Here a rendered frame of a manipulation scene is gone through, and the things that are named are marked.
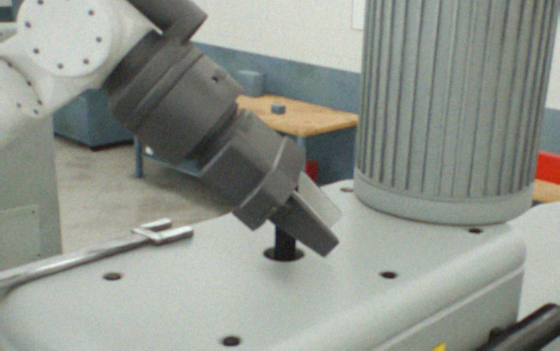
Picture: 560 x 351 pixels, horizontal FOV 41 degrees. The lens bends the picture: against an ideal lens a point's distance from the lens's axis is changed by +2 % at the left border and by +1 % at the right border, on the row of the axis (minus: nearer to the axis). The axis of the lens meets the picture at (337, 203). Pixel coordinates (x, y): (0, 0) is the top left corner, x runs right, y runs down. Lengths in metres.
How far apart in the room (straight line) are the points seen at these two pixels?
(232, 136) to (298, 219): 0.09
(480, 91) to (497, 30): 0.06
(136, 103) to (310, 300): 0.20
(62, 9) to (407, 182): 0.37
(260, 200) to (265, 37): 6.24
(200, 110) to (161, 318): 0.16
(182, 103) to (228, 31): 6.59
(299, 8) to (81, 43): 5.94
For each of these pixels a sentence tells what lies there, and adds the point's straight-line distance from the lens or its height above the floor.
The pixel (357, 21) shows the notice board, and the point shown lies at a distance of 6.07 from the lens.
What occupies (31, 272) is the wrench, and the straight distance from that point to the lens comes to 0.64.
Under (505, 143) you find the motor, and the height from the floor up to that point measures 1.98.
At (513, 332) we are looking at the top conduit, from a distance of 0.75.
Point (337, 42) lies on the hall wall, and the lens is 6.22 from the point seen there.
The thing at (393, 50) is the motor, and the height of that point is 2.06.
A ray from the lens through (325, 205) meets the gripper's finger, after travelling 0.67.
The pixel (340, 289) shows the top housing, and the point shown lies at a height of 1.89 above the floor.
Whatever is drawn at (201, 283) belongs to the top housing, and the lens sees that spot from 0.62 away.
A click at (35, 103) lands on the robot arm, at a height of 2.02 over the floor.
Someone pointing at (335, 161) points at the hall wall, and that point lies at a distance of 6.37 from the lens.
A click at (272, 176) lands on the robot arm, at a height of 1.98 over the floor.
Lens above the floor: 2.15
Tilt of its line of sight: 19 degrees down
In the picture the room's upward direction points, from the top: 3 degrees clockwise
